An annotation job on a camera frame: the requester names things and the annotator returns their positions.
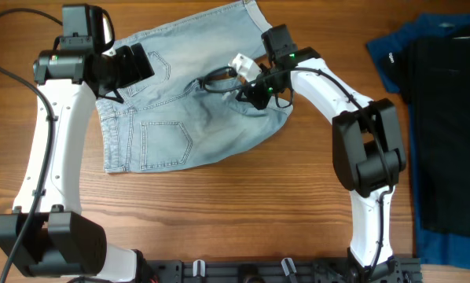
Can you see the blue folded shirt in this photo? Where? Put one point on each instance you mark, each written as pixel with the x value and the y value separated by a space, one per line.
pixel 388 55

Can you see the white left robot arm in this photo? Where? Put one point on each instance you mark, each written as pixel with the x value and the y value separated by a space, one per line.
pixel 46 234

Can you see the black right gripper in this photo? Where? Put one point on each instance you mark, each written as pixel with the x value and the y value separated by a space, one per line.
pixel 251 93

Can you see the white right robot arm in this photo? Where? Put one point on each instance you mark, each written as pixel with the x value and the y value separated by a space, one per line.
pixel 367 150

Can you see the black folded shirt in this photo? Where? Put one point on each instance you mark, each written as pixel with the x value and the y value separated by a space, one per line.
pixel 438 77

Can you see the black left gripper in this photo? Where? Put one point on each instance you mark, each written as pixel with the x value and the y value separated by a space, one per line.
pixel 137 70

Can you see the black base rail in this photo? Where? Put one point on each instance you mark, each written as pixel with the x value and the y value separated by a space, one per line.
pixel 287 270

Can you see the light blue denim shorts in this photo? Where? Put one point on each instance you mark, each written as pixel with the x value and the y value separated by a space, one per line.
pixel 170 122

